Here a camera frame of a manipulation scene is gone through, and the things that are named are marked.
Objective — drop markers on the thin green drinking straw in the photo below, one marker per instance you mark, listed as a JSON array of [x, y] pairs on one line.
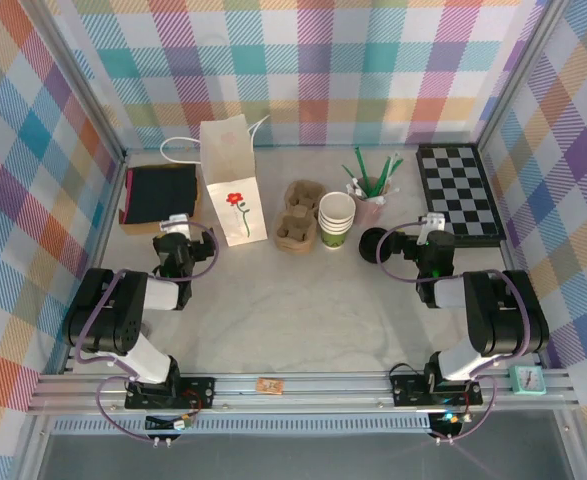
[[354, 179]]

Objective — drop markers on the aluminium mounting rail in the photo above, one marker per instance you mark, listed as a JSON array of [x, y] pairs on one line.
[[323, 395]]

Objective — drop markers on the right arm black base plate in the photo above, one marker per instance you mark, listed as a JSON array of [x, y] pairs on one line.
[[405, 392]]

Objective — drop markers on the white wrapped straw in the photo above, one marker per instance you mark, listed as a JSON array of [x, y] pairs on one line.
[[355, 190], [380, 199]]

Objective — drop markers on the black plastic cup lid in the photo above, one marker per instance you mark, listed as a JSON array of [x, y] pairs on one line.
[[370, 242]]

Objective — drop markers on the aluminium frame post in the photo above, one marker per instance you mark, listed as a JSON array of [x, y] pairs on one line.
[[84, 85], [518, 75]]

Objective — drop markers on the mint green small clock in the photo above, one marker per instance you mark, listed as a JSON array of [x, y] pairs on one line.
[[527, 380]]

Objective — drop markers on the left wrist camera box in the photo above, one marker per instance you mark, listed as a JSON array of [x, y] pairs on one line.
[[177, 226]]

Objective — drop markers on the green white paper cup stack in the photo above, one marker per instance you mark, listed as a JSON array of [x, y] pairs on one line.
[[334, 237]]

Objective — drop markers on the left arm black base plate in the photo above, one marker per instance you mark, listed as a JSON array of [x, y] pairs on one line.
[[198, 395]]

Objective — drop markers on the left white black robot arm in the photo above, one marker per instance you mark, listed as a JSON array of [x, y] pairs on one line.
[[158, 292]]

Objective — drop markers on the white flower paper bag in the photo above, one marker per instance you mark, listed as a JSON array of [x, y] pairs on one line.
[[228, 150]]

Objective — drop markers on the pink napkin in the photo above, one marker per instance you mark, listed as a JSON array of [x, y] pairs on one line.
[[128, 195]]

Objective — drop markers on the brown pulp cup carrier stack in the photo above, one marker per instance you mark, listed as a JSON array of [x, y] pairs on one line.
[[295, 250]]

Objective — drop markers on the stack of napkins, black top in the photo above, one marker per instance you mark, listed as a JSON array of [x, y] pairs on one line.
[[160, 227]]

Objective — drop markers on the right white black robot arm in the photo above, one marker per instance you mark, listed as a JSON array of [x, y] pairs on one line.
[[450, 292]]

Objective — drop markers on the black grey chessboard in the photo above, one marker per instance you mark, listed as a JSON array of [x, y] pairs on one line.
[[460, 195]]

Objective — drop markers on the dark green drinking straw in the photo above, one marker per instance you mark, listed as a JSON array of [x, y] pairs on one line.
[[362, 167]]

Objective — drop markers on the pink straw holder cup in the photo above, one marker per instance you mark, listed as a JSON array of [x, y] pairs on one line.
[[368, 212]]

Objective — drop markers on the small brown paper tag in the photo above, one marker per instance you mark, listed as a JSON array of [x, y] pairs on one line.
[[269, 386]]

